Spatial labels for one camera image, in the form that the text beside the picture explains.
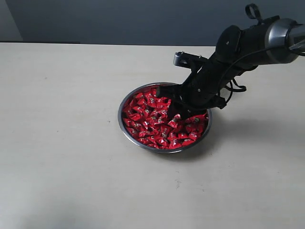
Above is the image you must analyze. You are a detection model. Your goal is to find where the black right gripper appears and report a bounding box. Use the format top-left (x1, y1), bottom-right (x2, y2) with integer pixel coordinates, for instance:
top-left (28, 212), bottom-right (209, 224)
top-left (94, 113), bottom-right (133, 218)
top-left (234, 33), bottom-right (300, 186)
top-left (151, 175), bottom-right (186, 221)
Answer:
top-left (156, 54), bottom-right (225, 120)

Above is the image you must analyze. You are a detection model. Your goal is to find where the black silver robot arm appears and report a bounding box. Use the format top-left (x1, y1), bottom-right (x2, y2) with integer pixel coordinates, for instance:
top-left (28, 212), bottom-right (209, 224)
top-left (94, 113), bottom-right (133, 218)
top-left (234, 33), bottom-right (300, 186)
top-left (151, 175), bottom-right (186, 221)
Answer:
top-left (157, 18), bottom-right (305, 119)

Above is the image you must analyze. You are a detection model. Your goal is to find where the steel bowl of candies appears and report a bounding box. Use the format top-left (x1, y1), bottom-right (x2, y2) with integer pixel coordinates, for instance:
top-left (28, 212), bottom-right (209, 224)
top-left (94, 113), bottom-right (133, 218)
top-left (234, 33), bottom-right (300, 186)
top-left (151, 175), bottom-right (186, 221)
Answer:
top-left (118, 82), bottom-right (212, 154)

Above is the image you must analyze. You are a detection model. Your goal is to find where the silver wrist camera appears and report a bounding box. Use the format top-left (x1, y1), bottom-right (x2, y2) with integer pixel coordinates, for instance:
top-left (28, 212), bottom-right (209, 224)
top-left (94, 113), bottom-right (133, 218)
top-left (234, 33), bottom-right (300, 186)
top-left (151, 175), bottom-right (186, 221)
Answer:
top-left (173, 52), bottom-right (208, 69)

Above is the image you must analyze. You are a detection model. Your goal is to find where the black cable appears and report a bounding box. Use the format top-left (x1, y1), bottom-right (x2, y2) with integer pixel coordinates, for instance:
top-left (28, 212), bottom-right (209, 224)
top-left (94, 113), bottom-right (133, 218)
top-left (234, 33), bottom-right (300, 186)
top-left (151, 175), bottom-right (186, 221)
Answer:
top-left (221, 78), bottom-right (246, 103)

